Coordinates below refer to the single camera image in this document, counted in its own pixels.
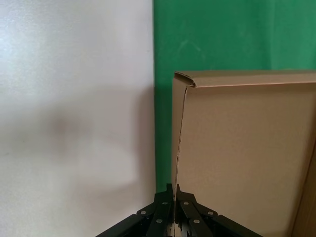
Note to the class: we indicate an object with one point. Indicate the green table cloth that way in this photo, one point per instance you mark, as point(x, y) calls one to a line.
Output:
point(222, 37)

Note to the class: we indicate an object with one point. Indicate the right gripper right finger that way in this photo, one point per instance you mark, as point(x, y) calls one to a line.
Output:
point(197, 222)

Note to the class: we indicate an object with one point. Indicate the brown carton with round hole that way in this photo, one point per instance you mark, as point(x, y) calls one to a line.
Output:
point(247, 148)

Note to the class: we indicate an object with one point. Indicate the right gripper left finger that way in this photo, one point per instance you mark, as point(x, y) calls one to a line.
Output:
point(153, 219)

